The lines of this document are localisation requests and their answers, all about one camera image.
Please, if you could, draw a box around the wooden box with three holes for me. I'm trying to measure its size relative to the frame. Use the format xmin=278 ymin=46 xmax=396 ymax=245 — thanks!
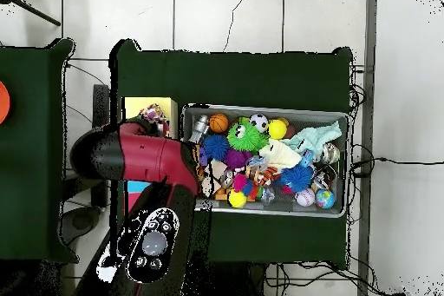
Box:
xmin=121 ymin=96 xmax=180 ymax=214

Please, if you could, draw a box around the shallow mesh bin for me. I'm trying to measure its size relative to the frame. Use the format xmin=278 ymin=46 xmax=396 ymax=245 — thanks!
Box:
xmin=180 ymin=102 xmax=350 ymax=219

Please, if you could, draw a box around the blue spiky ball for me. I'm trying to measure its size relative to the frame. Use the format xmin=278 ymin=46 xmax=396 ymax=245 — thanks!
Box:
xmin=201 ymin=134 xmax=231 ymax=161
xmin=279 ymin=163 xmax=315 ymax=193

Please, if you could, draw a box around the small orange basketball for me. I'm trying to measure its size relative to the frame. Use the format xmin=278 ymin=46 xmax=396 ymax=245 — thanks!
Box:
xmin=208 ymin=113 xmax=230 ymax=135

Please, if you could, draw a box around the green spiky puffer toy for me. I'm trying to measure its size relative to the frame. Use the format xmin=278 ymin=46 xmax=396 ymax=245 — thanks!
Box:
xmin=226 ymin=117 xmax=271 ymax=153

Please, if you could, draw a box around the small soccer ball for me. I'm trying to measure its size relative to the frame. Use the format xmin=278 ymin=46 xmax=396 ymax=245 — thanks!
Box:
xmin=249 ymin=113 xmax=270 ymax=134

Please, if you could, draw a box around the plain yellow ball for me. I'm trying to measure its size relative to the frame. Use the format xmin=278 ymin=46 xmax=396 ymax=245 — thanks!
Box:
xmin=267 ymin=119 xmax=288 ymax=140

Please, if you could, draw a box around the cream waffle cloth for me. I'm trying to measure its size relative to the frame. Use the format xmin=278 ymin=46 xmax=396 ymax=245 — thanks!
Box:
xmin=258 ymin=137 xmax=304 ymax=170

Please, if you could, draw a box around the dark green table cloth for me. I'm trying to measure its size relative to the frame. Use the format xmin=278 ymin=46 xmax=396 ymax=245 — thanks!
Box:
xmin=0 ymin=38 xmax=79 ymax=264
xmin=108 ymin=38 xmax=355 ymax=271

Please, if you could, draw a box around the mint waffle cloth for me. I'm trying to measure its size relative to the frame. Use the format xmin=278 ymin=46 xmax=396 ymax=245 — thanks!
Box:
xmin=281 ymin=120 xmax=343 ymax=158

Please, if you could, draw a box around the small globe ball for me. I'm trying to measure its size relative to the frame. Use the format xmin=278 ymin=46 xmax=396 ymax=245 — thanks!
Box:
xmin=314 ymin=188 xmax=336 ymax=210

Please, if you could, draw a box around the orange disc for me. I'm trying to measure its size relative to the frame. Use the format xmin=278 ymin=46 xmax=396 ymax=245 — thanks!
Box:
xmin=0 ymin=81 xmax=11 ymax=125

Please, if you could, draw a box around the black rod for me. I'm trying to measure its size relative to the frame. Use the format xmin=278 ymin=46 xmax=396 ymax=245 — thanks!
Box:
xmin=8 ymin=0 xmax=62 ymax=28

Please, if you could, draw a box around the black cable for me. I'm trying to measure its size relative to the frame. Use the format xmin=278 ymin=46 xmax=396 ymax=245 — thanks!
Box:
xmin=348 ymin=142 xmax=444 ymax=179

